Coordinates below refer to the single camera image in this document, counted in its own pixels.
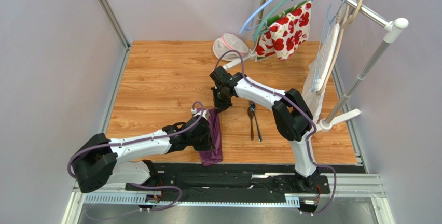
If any purple cloth napkin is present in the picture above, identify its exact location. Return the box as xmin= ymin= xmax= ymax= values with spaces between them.
xmin=199 ymin=108 xmax=223 ymax=166

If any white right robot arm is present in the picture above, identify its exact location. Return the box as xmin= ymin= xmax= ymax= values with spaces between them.
xmin=210 ymin=66 xmax=320 ymax=187

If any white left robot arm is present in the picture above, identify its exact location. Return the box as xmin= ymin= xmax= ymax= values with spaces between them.
xmin=67 ymin=109 xmax=214 ymax=193

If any white mesh laundry bag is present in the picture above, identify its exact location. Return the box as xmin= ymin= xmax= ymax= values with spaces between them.
xmin=212 ymin=33 xmax=249 ymax=59

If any light blue plastic hanger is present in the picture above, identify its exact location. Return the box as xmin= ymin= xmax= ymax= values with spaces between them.
xmin=239 ymin=0 xmax=322 ymax=34

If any red poppy floral cloth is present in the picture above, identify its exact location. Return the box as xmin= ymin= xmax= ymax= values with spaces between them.
xmin=256 ymin=1 xmax=312 ymax=61

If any white towel on hanger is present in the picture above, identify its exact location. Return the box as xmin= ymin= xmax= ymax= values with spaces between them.
xmin=301 ymin=24 xmax=340 ymax=122

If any metal clothes rack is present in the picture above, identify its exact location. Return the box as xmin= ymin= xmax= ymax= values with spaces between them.
xmin=223 ymin=0 xmax=409 ymax=133

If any blue thin wire hanger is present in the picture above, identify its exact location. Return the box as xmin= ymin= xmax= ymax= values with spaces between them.
xmin=310 ymin=0 xmax=346 ymax=92

